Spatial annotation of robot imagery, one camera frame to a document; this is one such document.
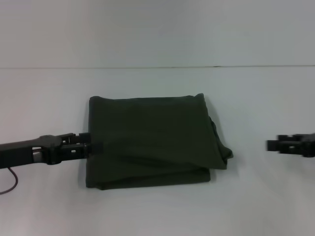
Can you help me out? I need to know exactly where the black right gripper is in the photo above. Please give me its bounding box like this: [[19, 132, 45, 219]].
[[266, 133, 315, 158]]

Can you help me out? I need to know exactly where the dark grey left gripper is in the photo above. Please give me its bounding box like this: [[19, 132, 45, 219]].
[[0, 132, 104, 170]]

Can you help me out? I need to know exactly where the dark green t-shirt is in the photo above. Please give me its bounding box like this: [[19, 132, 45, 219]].
[[85, 92, 234, 191]]

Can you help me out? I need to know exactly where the dark red left arm cable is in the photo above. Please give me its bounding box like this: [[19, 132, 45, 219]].
[[0, 167, 18, 195]]

